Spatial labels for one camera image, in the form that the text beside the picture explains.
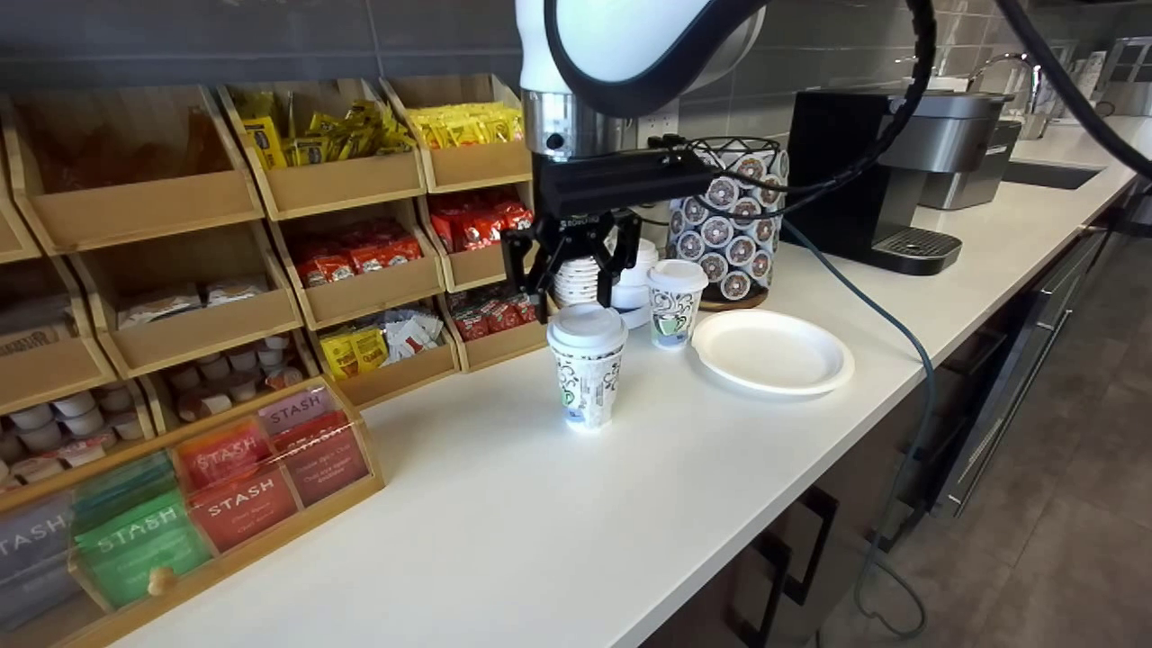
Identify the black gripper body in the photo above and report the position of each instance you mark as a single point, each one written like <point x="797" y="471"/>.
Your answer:
<point x="583" y="233"/>

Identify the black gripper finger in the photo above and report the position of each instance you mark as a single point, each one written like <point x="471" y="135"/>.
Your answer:
<point x="557" y="290"/>
<point x="620" y="259"/>

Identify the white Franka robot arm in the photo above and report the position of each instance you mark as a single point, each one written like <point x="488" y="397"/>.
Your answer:
<point x="625" y="50"/>

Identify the small lidded paper cup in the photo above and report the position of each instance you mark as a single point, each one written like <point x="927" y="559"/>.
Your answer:
<point x="674" y="308"/>

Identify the patterned open paper cup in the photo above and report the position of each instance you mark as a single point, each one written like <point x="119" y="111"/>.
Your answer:
<point x="590" y="397"/>

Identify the coffee pod carousel holder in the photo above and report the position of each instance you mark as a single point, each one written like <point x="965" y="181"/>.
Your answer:
<point x="734" y="236"/>

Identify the white paper plate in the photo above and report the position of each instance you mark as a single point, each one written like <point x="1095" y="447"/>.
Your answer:
<point x="771" y="356"/>

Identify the wooden condiment organizer rack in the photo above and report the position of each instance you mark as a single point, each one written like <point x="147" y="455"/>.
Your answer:
<point x="347" y="181"/>

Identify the black silver Keurig coffee machine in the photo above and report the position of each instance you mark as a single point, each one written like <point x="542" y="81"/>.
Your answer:
<point x="865" y="181"/>

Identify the wooden base cabinet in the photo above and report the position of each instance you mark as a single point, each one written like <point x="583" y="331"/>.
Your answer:
<point x="995" y="397"/>

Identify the wooden tea bag box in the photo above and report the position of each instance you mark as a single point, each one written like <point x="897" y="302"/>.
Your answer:
<point x="219" y="506"/>

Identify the dark sink basin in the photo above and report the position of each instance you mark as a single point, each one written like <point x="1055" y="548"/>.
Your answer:
<point x="1054" y="173"/>

